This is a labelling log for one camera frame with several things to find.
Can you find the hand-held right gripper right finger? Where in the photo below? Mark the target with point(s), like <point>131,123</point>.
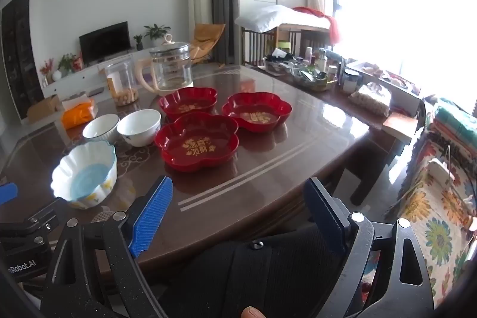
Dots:
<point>324,213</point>

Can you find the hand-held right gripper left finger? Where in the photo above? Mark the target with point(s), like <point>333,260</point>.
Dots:
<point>149,217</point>

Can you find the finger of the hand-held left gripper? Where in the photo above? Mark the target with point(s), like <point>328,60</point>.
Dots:
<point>41,215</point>
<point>7,192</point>

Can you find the scalloped white and blue bowl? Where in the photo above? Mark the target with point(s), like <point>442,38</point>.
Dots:
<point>85,180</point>

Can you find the red flower-shaped plate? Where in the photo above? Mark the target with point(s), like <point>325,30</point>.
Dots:
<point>186,105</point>
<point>197,154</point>
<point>257,115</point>

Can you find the white blue-flowered bowl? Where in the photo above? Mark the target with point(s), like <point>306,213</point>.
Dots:
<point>138,128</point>

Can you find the white ribbed dark-rimmed bowl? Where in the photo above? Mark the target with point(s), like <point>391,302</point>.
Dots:
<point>98,130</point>

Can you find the person's right hand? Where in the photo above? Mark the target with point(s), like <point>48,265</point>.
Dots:
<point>252,313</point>

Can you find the cardboard box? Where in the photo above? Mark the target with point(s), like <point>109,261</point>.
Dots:
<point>43,109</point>

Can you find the orange tissue pack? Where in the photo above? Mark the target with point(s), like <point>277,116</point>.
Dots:
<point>76,115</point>

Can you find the brown book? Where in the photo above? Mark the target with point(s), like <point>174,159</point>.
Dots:
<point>400,124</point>

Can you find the floral patterned blanket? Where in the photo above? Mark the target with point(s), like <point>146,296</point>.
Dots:
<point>443,228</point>

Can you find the white power strip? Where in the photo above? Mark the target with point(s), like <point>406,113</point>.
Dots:
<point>439,172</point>

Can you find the clear bag of peanuts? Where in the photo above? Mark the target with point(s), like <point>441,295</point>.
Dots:
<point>370,100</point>

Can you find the round white vase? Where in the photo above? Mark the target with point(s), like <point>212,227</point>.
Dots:
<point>56,76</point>

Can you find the red flower arrangement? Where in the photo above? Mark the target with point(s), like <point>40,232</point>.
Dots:
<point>46,68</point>

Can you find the white jar with dark lid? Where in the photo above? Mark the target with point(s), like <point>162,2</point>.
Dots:
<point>350,83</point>

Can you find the dark glass display cabinet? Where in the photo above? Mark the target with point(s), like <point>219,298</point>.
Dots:
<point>18,57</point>

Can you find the clear plastic snack jar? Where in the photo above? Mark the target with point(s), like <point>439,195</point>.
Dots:
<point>121,83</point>

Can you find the white storage box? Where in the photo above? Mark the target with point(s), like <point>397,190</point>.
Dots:
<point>404,98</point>

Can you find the wicker basket of toiletries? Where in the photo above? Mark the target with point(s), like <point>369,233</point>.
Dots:
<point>298,74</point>

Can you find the bushy green potted plant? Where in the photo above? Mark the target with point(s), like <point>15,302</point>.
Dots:
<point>67,63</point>

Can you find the white television cabinet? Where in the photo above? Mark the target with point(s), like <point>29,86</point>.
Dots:
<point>89,74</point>

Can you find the red gift box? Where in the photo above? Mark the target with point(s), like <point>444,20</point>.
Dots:
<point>77,64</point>

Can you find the green small stool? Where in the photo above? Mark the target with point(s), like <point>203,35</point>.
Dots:
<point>284,46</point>

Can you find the small green potted plant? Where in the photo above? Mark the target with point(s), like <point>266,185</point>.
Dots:
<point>138,41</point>

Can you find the black television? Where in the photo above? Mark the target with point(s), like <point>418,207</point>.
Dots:
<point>104,42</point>

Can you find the dark wooden crib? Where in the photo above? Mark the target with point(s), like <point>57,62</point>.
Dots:
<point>257,46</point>

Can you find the large green potted plant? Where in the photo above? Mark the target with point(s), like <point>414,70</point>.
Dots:
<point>156,31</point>

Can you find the orange lounge chair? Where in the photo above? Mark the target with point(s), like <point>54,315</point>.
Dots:
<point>207,36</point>

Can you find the red cloth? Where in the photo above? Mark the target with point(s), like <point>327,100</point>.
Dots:
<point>328,22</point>

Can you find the white pillow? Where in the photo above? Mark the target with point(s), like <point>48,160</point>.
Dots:
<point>264,18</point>

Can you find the covered standing air conditioner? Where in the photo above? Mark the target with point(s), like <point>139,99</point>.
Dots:
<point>199,5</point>

